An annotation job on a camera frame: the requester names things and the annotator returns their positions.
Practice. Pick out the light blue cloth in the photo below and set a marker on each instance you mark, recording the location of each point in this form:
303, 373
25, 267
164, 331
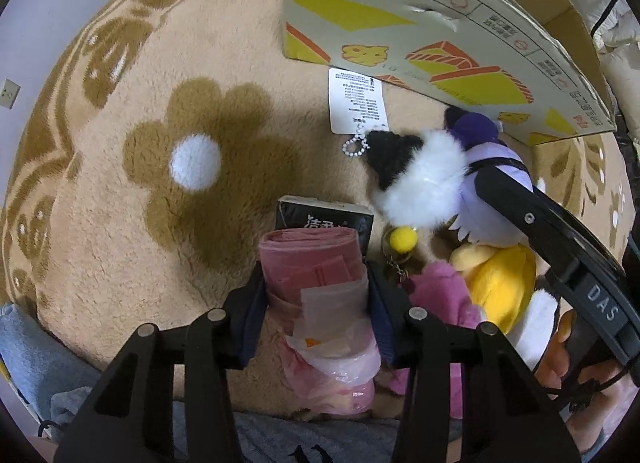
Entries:
35, 348

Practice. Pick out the yellow plush toy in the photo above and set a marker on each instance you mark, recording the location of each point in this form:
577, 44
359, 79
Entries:
495, 278

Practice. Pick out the person's right hand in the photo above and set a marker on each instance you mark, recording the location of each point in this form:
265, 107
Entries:
555, 368

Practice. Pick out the white wall power socket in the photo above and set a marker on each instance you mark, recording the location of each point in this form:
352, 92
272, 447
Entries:
7, 93

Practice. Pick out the printed cardboard box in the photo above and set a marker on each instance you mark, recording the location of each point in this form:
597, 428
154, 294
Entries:
380, 8

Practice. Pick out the small black carton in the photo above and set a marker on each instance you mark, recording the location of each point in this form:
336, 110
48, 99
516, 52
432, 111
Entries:
320, 218

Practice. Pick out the pink plastic bag roll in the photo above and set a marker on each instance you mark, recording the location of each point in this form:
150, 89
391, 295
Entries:
310, 268

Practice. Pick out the pink plush toy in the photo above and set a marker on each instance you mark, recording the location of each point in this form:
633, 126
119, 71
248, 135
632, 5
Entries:
440, 293

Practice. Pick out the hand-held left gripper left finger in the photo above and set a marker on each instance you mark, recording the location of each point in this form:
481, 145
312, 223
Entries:
250, 323

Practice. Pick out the white hang tag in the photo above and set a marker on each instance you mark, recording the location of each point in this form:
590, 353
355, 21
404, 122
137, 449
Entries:
357, 103

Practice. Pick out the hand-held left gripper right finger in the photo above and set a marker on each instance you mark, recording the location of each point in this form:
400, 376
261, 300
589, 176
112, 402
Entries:
382, 323

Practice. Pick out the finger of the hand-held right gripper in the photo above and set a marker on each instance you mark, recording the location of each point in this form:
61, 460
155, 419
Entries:
520, 203

